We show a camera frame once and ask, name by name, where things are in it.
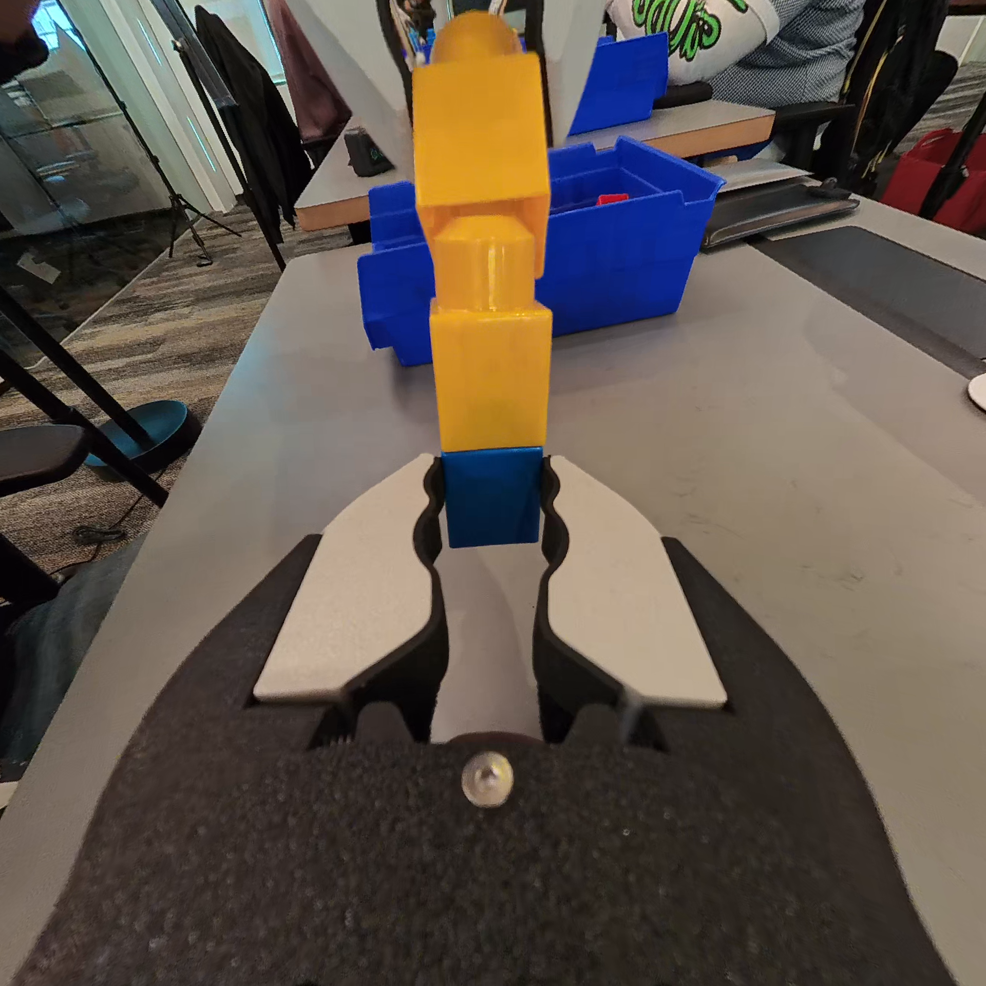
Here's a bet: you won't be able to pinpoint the black backpack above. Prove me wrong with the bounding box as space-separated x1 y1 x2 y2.
842 0 962 172

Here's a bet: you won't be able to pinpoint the red bag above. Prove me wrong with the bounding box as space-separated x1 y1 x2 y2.
882 127 986 224

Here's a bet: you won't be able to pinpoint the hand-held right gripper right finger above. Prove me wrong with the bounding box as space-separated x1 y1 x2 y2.
534 453 729 742

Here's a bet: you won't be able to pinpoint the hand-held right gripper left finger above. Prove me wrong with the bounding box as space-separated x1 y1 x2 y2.
251 453 450 742

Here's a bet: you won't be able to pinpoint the small black device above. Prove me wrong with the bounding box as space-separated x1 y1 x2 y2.
344 127 395 178

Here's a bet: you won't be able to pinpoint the yellow mega block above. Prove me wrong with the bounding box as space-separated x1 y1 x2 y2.
410 11 552 280
427 214 556 453

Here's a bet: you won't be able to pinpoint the blue mega block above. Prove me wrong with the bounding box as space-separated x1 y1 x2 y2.
441 445 544 549

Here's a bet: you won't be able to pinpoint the white paper sheets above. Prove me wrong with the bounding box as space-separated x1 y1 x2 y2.
705 162 813 194

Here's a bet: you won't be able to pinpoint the black pole round base stand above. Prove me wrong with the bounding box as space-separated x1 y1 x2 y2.
0 285 191 472

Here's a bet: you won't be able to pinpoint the blue plastic bin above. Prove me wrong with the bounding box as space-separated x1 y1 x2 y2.
356 135 727 369
566 32 671 137

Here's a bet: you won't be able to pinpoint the dark grey desk mat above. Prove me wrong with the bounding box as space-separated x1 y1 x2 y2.
751 223 986 380

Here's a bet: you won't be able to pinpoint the maroon hanging cloth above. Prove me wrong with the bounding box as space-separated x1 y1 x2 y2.
266 0 353 145

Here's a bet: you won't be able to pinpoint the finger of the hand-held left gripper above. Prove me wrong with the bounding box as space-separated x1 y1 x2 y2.
527 0 612 149
285 0 415 178

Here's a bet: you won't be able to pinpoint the black folder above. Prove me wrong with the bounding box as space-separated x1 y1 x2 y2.
701 181 861 253

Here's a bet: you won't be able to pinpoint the person's leg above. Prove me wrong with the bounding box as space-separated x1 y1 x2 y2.
0 532 149 765

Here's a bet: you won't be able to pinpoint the black hanging jacket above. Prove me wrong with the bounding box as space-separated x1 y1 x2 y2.
193 4 299 234

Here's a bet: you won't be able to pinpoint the black tripod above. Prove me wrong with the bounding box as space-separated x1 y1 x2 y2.
150 0 241 269

